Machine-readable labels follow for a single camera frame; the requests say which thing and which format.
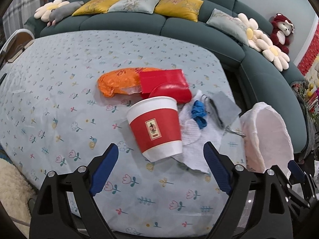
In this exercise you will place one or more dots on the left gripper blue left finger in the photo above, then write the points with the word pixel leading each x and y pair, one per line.
pixel 101 167

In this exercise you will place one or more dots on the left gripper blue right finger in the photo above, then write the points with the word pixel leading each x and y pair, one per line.
pixel 217 167

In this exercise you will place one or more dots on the white tissue sheet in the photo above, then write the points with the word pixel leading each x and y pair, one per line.
pixel 194 138

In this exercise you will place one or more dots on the blue glove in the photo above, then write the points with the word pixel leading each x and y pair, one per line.
pixel 198 114

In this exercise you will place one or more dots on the grey drawstring pouch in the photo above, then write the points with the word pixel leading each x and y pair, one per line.
pixel 224 111

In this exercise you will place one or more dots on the red paper cup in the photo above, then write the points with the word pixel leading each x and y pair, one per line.
pixel 155 125

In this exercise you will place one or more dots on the red paper box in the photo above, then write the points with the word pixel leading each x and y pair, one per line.
pixel 169 83

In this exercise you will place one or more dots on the orange plastic bag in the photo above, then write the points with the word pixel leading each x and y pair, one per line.
pixel 122 81

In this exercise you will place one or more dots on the white lined trash bin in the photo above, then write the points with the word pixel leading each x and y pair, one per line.
pixel 267 141

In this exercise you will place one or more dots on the dark green sectional sofa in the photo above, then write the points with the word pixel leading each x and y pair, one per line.
pixel 252 74

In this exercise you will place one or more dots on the potted flower arrangement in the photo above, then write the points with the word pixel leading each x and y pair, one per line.
pixel 308 94

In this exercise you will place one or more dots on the daisy flower pillow lower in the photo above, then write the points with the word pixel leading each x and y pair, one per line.
pixel 279 59

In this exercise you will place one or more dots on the daisy flower pillow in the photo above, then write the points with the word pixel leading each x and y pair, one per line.
pixel 253 32
pixel 279 59

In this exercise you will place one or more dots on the daisy flower pillow upper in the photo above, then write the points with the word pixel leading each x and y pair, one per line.
pixel 253 32

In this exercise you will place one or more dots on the light green cushion right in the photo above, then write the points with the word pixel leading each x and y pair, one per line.
pixel 228 25

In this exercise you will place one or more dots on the light green cushion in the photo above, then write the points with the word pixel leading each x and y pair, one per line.
pixel 228 25
pixel 140 6

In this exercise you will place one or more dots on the red monkey plush toy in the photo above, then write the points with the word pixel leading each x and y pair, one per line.
pixel 283 28

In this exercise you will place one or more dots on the yellow cushion centre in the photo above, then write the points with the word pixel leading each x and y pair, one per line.
pixel 185 9

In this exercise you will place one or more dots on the yellow cushion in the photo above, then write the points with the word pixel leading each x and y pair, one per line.
pixel 185 9
pixel 94 7

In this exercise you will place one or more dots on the grey mouse plush toy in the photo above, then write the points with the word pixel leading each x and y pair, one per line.
pixel 63 12

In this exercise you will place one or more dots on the yellow cushion left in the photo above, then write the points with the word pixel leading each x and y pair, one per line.
pixel 94 7

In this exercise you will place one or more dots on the daisy pillow far left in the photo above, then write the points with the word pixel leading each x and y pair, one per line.
pixel 44 11

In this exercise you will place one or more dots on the light green cushion left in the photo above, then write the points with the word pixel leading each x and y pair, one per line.
pixel 140 6

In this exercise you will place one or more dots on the wooden chair white frame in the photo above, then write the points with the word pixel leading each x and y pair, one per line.
pixel 16 42

